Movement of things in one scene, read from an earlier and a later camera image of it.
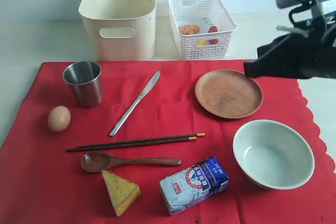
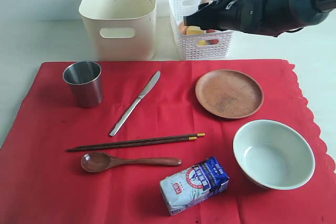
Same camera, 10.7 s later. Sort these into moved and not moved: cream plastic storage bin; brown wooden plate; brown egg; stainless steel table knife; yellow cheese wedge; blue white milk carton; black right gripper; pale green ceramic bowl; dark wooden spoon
Moved: yellow cheese wedge; black right gripper; brown egg
Not moved: blue white milk carton; stainless steel table knife; cream plastic storage bin; dark wooden spoon; pale green ceramic bowl; brown wooden plate
